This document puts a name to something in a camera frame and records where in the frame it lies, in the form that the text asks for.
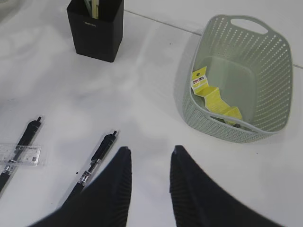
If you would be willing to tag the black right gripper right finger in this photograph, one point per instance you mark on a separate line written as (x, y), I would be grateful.
(198, 201)

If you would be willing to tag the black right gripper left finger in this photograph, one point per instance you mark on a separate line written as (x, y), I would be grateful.
(104, 203)

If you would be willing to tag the yellow white waste paper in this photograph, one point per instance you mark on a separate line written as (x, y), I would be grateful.
(211, 95)

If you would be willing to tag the yellow pen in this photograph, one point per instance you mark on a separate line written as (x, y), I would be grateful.
(95, 5)

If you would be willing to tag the mint green pen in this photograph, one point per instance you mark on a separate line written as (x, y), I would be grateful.
(88, 4)

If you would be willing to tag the right black gel pen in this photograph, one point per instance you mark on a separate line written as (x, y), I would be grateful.
(98, 156)

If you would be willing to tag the black gel pen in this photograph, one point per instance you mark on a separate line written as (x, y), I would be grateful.
(25, 141)
(98, 156)

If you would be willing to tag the middle black gel pen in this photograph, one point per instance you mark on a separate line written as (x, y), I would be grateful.
(25, 141)

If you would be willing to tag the transparent plastic ruler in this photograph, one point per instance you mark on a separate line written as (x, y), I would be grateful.
(32, 156)

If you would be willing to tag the green plastic woven basket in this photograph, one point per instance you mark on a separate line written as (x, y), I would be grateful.
(252, 66)

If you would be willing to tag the black square pen holder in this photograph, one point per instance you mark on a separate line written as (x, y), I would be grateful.
(97, 38)

